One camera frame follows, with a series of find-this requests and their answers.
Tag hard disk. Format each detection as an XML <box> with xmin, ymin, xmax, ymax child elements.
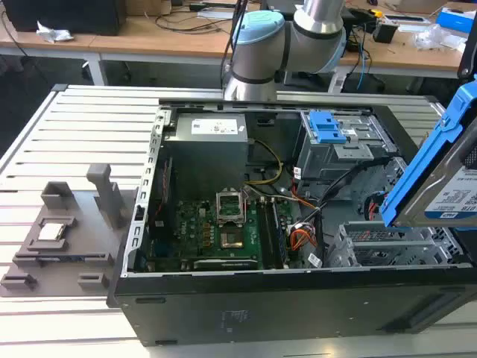
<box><xmin>380</xmin><ymin>74</ymin><xmax>477</xmax><ymax>229</ymax></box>

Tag red disk wire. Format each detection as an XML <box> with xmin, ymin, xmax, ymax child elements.
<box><xmin>363</xmin><ymin>192</ymin><xmax>379</xmax><ymax>223</ymax></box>

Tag grey metal disk bay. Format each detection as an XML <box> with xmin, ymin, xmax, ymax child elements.
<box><xmin>327</xmin><ymin>219</ymin><xmax>467</xmax><ymax>268</ymax></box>

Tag black RAM slot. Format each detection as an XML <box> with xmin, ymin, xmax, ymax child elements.
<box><xmin>256</xmin><ymin>199</ymin><xmax>276</xmax><ymax>269</ymax></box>
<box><xmin>270</xmin><ymin>199</ymin><xmax>291</xmax><ymax>268</ymax></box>

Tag clear plastic bag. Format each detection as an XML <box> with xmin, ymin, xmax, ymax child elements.
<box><xmin>413</xmin><ymin>22</ymin><xmax>467</xmax><ymax>51</ymax></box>

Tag blue cardboard box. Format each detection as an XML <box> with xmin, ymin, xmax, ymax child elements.
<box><xmin>435</xmin><ymin>6</ymin><xmax>477</xmax><ymax>37</ymax></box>

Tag wooden desk with clutter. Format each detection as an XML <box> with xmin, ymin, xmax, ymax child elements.
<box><xmin>335</xmin><ymin>0</ymin><xmax>471</xmax><ymax>80</ymax></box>

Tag small black box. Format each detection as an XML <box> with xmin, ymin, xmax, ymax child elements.
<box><xmin>372</xmin><ymin>20</ymin><xmax>399</xmax><ymax>44</ymax></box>

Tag blue drive carrier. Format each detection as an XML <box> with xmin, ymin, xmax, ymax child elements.
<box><xmin>308</xmin><ymin>110</ymin><xmax>348</xmax><ymax>145</ymax></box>

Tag grey drive cage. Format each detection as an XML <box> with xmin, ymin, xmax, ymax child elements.
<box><xmin>294</xmin><ymin>110</ymin><xmax>399</xmax><ymax>184</ymax></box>

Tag grey power supply unit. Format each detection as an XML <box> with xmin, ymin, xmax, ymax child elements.
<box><xmin>163</xmin><ymin>113</ymin><xmax>250</xmax><ymax>178</ymax></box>

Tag metal socket cover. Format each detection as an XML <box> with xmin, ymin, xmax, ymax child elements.
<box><xmin>215</xmin><ymin>189</ymin><xmax>247</xmax><ymax>225</ymax></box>

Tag CPU socket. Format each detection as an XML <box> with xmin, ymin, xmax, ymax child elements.
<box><xmin>218</xmin><ymin>230</ymin><xmax>245</xmax><ymax>250</ymax></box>

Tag black graphics card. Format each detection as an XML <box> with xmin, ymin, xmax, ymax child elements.
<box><xmin>180</xmin><ymin>257</ymin><xmax>262</xmax><ymax>271</ymax></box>

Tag black PC case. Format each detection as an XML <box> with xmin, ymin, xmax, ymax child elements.
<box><xmin>107</xmin><ymin>97</ymin><xmax>477</xmax><ymax>348</ymax></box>

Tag green motherboard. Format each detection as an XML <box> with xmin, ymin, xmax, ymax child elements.
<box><xmin>148</xmin><ymin>197</ymin><xmax>299</xmax><ymax>271</ymax></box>

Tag large black box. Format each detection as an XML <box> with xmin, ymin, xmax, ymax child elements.
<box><xmin>2</xmin><ymin>0</ymin><xmax>127</xmax><ymax>37</ymax></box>

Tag crumpled white paper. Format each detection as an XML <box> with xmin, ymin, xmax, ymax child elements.
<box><xmin>36</xmin><ymin>20</ymin><xmax>75</xmax><ymax>44</ymax></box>

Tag grey parts rack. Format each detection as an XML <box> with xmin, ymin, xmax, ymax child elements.
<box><xmin>0</xmin><ymin>163</ymin><xmax>139</xmax><ymax>298</ymax></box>

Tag silver CPU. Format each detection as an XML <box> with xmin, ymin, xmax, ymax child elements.
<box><xmin>38</xmin><ymin>222</ymin><xmax>67</xmax><ymax>242</ymax></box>

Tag blue cable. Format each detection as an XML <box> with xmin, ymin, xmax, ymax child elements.
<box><xmin>356</xmin><ymin>33</ymin><xmax>373</xmax><ymax>90</ymax></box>

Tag black wire bundle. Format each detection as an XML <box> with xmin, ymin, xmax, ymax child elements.
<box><xmin>315</xmin><ymin>158</ymin><xmax>397</xmax><ymax>258</ymax></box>

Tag yellow wire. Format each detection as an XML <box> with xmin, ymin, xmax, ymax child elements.
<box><xmin>245</xmin><ymin>138</ymin><xmax>284</xmax><ymax>186</ymax></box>

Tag black arm base cables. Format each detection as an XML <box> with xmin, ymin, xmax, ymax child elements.
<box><xmin>219</xmin><ymin>0</ymin><xmax>248</xmax><ymax>87</ymax></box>

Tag orange wire bundle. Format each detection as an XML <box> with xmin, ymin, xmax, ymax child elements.
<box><xmin>288</xmin><ymin>223</ymin><xmax>318</xmax><ymax>251</ymax></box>

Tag wooden desk with white frame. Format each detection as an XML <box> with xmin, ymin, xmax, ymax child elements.
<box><xmin>0</xmin><ymin>0</ymin><xmax>239</xmax><ymax>87</ymax></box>

